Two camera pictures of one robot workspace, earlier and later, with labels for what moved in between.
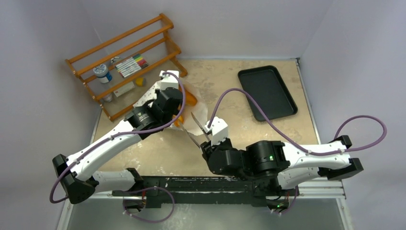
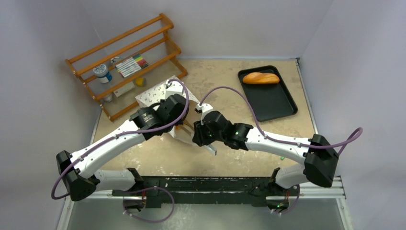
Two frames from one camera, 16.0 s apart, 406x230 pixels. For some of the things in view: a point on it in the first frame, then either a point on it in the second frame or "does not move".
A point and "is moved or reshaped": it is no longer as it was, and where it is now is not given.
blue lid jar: [102, 72] does not move
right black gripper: [205, 147] -> [200, 135]
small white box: [123, 89] does not move
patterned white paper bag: [194, 114] is moved or reshaped
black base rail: [157, 191] does not move
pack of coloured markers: [131, 65] does not move
